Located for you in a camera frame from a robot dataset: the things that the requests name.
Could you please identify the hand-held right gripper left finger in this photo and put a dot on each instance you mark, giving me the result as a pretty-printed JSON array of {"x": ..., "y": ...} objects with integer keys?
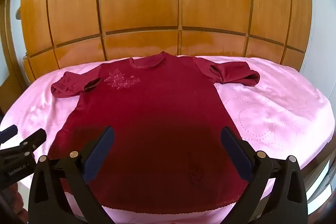
[{"x": 101, "y": 153}]

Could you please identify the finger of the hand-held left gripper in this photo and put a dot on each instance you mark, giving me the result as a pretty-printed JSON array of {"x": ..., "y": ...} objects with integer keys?
[
  {"x": 35, "y": 138},
  {"x": 8, "y": 132}
]

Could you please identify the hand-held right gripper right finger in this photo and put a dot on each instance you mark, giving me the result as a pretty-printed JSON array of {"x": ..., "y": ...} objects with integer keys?
[{"x": 235, "y": 153}]

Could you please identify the dark red embroidered shirt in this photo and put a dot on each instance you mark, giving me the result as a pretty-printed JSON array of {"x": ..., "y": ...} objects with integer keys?
[{"x": 147, "y": 108}]

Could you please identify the pink bed sheet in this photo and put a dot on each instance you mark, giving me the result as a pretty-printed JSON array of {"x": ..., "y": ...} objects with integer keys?
[{"x": 275, "y": 98}]

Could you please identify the grey bed base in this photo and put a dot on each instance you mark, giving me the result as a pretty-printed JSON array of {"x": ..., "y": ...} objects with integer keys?
[{"x": 320, "y": 176}]

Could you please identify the brown wooden door frame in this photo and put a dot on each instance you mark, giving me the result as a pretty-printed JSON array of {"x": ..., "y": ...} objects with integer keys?
[{"x": 5, "y": 56}]

